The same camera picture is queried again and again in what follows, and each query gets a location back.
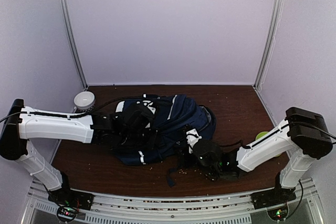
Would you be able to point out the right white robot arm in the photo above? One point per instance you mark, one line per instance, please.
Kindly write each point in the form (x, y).
(301, 132)

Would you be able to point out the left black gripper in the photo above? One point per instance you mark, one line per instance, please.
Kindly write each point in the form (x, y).
(150, 143)

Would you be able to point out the left aluminium frame post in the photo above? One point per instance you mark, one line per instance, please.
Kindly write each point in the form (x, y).
(72, 43)

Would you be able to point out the right aluminium frame post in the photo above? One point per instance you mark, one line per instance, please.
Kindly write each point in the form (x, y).
(269, 44)

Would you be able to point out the white patterned bowl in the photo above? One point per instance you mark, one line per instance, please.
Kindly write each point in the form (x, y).
(84, 101)

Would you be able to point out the front aluminium rail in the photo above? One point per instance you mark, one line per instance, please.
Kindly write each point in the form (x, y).
(229, 208)

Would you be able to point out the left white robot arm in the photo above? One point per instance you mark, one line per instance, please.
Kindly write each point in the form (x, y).
(24, 123)

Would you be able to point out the navy blue backpack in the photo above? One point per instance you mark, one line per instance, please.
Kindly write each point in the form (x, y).
(175, 115)

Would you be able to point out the green plate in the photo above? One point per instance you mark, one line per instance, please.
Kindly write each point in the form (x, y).
(270, 145)

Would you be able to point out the aluminium frame post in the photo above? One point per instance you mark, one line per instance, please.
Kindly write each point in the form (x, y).
(269, 44)
(72, 43)

